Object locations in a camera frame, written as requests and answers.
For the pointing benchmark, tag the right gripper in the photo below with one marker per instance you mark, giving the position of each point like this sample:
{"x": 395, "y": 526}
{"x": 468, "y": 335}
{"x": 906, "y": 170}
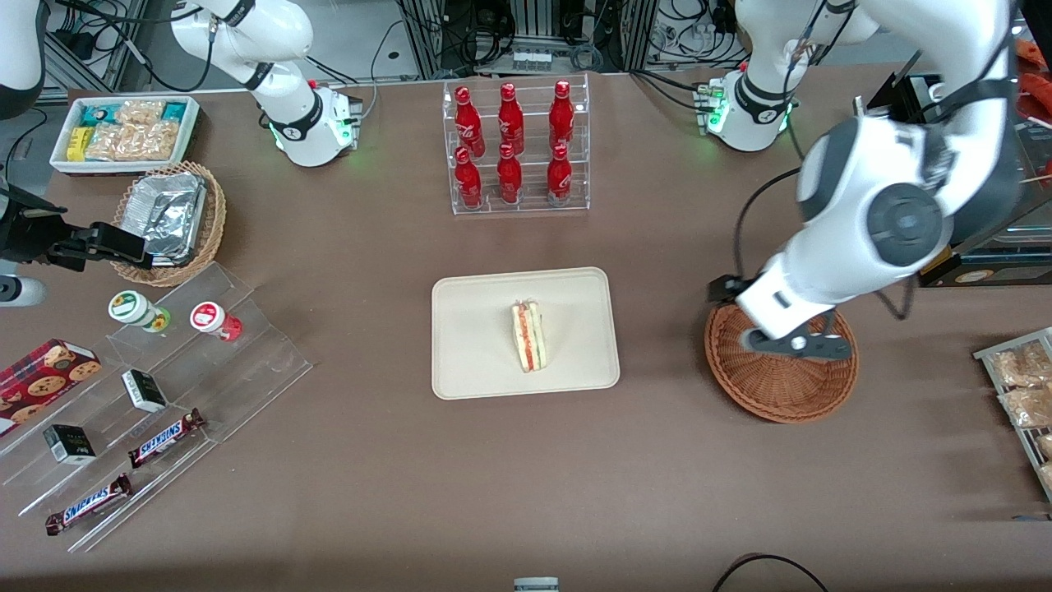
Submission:
{"x": 25, "y": 233}

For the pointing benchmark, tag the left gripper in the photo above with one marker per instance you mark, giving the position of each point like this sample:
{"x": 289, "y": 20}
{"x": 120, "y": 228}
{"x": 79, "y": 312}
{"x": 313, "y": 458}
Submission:
{"x": 722, "y": 289}

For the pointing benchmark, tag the triangular sandwich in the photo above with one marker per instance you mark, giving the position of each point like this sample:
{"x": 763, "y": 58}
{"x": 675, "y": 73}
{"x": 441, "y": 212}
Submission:
{"x": 528, "y": 337}

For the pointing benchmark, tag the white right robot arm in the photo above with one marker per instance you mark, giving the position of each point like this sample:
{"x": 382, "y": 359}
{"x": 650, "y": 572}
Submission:
{"x": 288, "y": 115}

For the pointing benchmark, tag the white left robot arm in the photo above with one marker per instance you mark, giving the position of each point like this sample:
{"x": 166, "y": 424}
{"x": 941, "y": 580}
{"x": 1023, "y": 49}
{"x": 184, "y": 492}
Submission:
{"x": 871, "y": 148}

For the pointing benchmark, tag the silver foil tray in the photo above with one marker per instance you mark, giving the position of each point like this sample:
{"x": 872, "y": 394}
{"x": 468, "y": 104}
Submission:
{"x": 168, "y": 214}

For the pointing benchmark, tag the round brown wicker basket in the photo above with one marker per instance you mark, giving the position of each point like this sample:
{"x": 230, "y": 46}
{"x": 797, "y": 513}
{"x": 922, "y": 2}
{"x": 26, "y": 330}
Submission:
{"x": 781, "y": 386}

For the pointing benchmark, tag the oval light wicker basket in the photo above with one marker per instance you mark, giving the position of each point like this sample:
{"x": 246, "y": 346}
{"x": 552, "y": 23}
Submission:
{"x": 215, "y": 218}

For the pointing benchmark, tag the beige plastic tray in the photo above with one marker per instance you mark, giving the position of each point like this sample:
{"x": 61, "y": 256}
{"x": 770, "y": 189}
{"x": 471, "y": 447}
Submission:
{"x": 477, "y": 337}

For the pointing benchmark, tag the green lid cup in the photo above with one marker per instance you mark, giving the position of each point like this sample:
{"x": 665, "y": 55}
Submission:
{"x": 131, "y": 308}

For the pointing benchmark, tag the yellow snack pack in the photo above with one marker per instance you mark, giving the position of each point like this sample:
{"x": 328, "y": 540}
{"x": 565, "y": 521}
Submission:
{"x": 78, "y": 144}

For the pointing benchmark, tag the clear cracker bag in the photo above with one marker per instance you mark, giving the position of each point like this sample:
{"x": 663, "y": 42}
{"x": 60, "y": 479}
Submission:
{"x": 140, "y": 113}
{"x": 111, "y": 141}
{"x": 156, "y": 140}

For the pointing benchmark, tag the red lid cup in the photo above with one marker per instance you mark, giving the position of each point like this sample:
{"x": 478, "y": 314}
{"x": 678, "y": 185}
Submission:
{"x": 209, "y": 318}

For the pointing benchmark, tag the teal snack pack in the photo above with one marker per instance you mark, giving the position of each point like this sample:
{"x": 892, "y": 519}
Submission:
{"x": 94, "y": 115}
{"x": 175, "y": 111}

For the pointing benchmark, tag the red cookie box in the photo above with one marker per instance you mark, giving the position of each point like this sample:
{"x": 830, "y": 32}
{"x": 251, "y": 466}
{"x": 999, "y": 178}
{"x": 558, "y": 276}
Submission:
{"x": 41, "y": 382}

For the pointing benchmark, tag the white plastic snack bin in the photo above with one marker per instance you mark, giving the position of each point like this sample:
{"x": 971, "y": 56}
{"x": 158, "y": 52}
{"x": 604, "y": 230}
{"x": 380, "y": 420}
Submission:
{"x": 193, "y": 140}

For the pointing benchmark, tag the small black box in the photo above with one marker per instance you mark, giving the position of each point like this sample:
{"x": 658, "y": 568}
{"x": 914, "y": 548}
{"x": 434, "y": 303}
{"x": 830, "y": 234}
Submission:
{"x": 70, "y": 444}
{"x": 144, "y": 390}

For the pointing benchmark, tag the clear acrylic stepped shelf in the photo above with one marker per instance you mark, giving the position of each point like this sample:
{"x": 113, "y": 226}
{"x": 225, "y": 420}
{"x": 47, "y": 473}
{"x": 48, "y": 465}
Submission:
{"x": 246, "y": 370}

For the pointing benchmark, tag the Snickers bar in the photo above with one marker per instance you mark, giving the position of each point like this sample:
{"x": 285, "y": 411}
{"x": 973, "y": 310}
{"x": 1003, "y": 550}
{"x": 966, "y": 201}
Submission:
{"x": 164, "y": 438}
{"x": 89, "y": 504}

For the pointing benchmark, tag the red cola bottle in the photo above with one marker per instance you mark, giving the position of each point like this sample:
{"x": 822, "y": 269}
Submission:
{"x": 468, "y": 182}
{"x": 509, "y": 179}
{"x": 561, "y": 119}
{"x": 559, "y": 179}
{"x": 468, "y": 123}
{"x": 510, "y": 122}

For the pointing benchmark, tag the clear acrylic bottle rack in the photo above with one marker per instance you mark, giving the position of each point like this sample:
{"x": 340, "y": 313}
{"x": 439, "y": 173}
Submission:
{"x": 530, "y": 177}

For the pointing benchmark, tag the black food warmer cabinet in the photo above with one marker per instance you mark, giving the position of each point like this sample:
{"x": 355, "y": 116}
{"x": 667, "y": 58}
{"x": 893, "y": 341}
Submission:
{"x": 1011, "y": 267}

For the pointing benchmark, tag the grey power strip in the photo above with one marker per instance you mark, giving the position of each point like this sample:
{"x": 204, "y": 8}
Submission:
{"x": 531, "y": 61}

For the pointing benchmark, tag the clear bag of snacks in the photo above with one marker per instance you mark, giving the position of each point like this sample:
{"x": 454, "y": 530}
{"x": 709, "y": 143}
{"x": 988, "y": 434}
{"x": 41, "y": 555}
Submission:
{"x": 1023, "y": 366}
{"x": 1047, "y": 475}
{"x": 1045, "y": 446}
{"x": 1027, "y": 407}

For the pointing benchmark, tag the small grey device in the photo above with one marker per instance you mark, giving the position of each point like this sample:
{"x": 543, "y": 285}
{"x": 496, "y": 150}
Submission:
{"x": 536, "y": 585}

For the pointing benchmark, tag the red food piece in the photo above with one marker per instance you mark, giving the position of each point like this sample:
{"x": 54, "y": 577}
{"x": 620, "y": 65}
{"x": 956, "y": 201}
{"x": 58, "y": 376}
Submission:
{"x": 1040, "y": 89}
{"x": 1035, "y": 51}

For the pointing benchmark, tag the aluminium frame rack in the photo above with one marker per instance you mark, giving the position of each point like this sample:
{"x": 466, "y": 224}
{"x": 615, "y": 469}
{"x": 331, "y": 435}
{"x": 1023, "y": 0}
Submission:
{"x": 78, "y": 62}
{"x": 421, "y": 45}

